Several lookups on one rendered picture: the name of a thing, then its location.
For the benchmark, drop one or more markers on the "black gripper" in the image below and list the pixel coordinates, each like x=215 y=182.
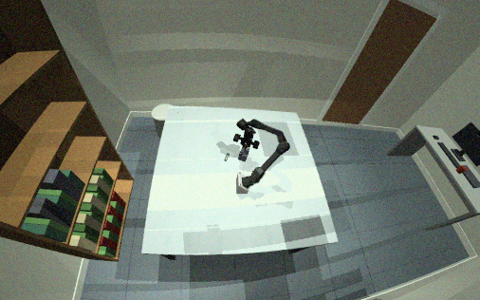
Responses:
x=245 y=141

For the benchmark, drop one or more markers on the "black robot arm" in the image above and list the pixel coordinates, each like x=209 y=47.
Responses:
x=283 y=146

